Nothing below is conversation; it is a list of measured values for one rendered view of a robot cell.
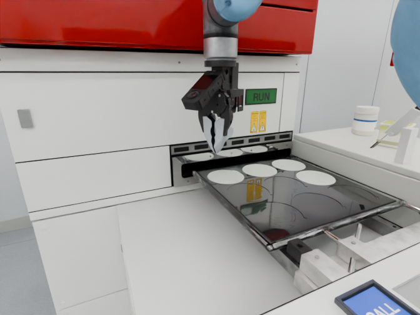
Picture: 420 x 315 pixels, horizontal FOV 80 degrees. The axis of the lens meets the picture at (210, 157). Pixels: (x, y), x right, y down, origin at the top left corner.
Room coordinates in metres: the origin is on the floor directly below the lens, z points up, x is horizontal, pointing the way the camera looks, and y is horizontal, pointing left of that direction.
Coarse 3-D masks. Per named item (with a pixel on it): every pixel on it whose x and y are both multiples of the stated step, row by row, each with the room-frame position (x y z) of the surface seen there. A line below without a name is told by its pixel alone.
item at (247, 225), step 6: (192, 174) 0.65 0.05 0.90; (198, 174) 0.64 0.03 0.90; (198, 180) 0.61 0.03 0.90; (204, 180) 0.60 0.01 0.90; (204, 186) 0.58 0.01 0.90; (210, 186) 0.56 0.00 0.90; (210, 192) 0.54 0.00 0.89; (216, 192) 0.53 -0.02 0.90; (216, 198) 0.51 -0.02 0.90; (222, 198) 0.50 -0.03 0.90; (222, 204) 0.48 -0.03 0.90; (228, 204) 0.47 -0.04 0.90; (228, 210) 0.46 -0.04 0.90; (234, 210) 0.45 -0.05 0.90; (234, 216) 0.43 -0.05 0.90; (240, 216) 0.42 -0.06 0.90; (240, 222) 0.41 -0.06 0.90; (246, 222) 0.40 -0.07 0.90; (246, 228) 0.39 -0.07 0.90; (252, 228) 0.39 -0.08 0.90; (252, 234) 0.38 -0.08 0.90; (258, 234) 0.37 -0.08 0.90; (258, 240) 0.36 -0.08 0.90; (264, 240) 0.35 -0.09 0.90; (264, 246) 0.34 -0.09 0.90
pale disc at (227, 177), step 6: (210, 174) 0.64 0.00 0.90; (216, 174) 0.64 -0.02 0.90; (222, 174) 0.64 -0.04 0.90; (228, 174) 0.64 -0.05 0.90; (234, 174) 0.64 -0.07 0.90; (240, 174) 0.64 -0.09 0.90; (216, 180) 0.60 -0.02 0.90; (222, 180) 0.60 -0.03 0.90; (228, 180) 0.60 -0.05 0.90; (234, 180) 0.60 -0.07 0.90; (240, 180) 0.60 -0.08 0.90
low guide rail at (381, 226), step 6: (378, 216) 0.51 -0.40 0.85; (360, 222) 0.52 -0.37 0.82; (366, 222) 0.51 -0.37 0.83; (372, 222) 0.50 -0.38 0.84; (378, 222) 0.49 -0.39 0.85; (384, 222) 0.48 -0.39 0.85; (390, 222) 0.48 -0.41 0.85; (372, 228) 0.50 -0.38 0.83; (378, 228) 0.49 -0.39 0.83; (384, 228) 0.47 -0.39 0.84; (390, 228) 0.46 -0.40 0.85; (396, 228) 0.46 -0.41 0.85; (384, 234) 0.47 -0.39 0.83
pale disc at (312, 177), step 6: (300, 174) 0.64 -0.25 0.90; (306, 174) 0.64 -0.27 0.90; (312, 174) 0.64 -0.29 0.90; (318, 174) 0.64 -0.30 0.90; (324, 174) 0.64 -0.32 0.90; (306, 180) 0.61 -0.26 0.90; (312, 180) 0.61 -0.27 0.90; (318, 180) 0.61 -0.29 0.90; (324, 180) 0.61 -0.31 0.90; (330, 180) 0.61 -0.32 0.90
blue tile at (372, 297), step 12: (372, 288) 0.19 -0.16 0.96; (348, 300) 0.18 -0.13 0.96; (360, 300) 0.18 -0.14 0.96; (372, 300) 0.18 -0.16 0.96; (384, 300) 0.18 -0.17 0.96; (360, 312) 0.17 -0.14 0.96; (372, 312) 0.17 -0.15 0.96; (384, 312) 0.17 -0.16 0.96; (396, 312) 0.17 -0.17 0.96; (408, 312) 0.17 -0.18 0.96
